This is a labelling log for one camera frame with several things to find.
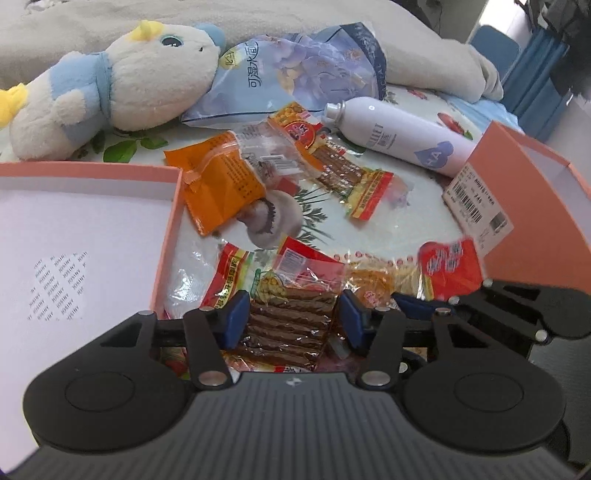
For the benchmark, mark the small clear snack packet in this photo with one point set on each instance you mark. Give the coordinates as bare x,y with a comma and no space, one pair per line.
272,161

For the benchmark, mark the red yellow brown-stick snack packet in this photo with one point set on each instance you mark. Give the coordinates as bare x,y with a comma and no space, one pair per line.
341,170

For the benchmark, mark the floral blue bed sheet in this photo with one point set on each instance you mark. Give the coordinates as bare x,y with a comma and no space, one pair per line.
392,221

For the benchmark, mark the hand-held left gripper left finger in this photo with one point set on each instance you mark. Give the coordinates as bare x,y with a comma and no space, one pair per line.
235,318

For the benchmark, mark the pink cardboard box lid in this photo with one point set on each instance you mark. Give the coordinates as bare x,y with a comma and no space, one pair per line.
69,230

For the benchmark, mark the clear plastic bag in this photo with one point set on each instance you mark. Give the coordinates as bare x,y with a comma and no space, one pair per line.
189,272

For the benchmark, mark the white spray bottle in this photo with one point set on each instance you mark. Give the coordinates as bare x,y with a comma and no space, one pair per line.
392,129

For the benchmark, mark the blue curtain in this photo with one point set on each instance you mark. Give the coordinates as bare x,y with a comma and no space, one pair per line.
535,83

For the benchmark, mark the hanging grey garment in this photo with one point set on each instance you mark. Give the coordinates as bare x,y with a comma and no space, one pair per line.
545,14

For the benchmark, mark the blue chair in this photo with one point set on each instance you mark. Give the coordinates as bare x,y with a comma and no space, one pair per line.
496,50

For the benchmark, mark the red yellow green snack packet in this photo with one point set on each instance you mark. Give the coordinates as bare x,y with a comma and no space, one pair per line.
226,277

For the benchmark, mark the grey blanket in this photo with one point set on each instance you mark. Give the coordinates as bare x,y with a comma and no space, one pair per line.
69,27

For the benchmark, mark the white plush toy blue scarf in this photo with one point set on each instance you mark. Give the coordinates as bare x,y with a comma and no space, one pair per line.
138,83

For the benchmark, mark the clear packet of yellow snacks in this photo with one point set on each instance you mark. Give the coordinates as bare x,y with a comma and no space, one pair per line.
374,281

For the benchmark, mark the red snack packet white print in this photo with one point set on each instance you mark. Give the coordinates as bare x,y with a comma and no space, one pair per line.
450,267

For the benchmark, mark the hanging black garment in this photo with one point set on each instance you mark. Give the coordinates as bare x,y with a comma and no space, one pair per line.
577,55

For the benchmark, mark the orange snack packet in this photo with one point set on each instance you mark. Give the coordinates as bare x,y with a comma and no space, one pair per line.
221,189

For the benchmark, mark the blue floral tissue pack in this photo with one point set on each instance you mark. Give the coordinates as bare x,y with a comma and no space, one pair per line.
286,74

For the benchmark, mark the pink cardboard box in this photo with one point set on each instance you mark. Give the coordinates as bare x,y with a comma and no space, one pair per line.
531,207

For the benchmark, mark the brown-stick snack packet red label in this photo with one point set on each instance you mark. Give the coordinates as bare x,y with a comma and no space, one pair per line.
291,318

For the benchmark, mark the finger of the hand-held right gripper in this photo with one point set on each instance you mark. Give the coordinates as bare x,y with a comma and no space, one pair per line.
496,288
413,305

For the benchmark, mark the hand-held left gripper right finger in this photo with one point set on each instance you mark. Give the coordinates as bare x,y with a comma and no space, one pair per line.
353,323

